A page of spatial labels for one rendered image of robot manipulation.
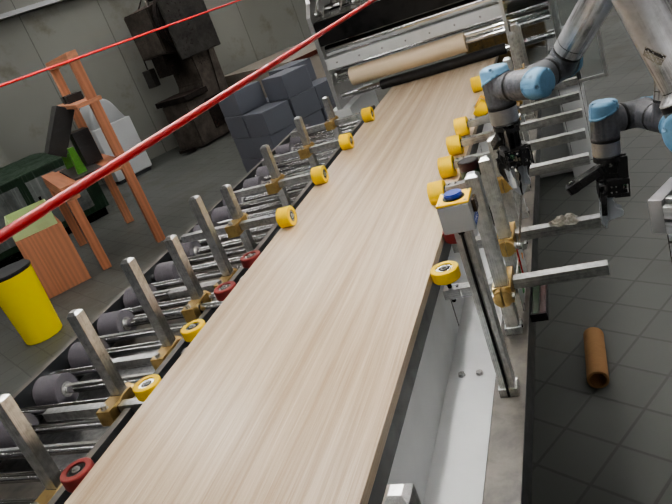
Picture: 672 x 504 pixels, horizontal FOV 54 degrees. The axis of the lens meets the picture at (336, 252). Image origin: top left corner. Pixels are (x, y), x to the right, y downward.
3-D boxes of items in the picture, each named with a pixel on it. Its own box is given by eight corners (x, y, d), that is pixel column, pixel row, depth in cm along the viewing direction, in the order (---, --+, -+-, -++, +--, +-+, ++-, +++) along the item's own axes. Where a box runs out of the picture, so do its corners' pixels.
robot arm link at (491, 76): (495, 69, 164) (471, 72, 171) (506, 111, 168) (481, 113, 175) (516, 59, 168) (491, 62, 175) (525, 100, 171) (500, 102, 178)
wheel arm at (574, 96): (580, 97, 273) (578, 89, 271) (580, 100, 270) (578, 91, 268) (461, 127, 292) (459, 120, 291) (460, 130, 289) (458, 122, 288)
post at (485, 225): (521, 327, 182) (478, 168, 164) (521, 334, 179) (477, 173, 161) (508, 329, 183) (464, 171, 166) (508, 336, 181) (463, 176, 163)
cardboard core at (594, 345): (601, 325, 273) (607, 370, 248) (605, 341, 276) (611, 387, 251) (581, 328, 276) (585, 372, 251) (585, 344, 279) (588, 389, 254)
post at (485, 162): (527, 295, 205) (490, 152, 187) (527, 301, 202) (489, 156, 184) (516, 297, 206) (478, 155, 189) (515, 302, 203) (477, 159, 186)
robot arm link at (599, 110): (627, 98, 174) (597, 105, 173) (629, 138, 178) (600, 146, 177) (610, 95, 181) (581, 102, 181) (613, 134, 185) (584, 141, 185)
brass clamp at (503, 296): (518, 280, 184) (514, 264, 182) (516, 306, 172) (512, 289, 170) (496, 283, 186) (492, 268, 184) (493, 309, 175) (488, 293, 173)
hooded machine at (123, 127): (141, 168, 1048) (105, 93, 1002) (155, 167, 1008) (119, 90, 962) (106, 185, 1015) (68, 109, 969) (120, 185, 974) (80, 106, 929)
